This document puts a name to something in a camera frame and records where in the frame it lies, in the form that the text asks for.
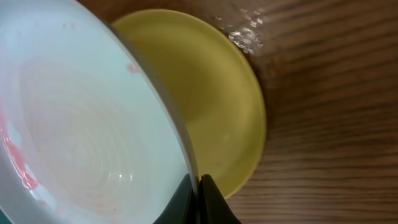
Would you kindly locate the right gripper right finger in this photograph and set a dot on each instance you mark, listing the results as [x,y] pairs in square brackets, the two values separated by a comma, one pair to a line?
[213,207]

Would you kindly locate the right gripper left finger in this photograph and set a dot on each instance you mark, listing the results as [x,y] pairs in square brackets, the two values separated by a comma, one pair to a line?
[181,209]

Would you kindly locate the yellow-green plate top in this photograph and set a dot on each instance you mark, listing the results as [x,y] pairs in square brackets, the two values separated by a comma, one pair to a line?
[213,86]

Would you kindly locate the light blue plate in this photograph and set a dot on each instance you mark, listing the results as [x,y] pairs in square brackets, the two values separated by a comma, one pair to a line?
[88,132]

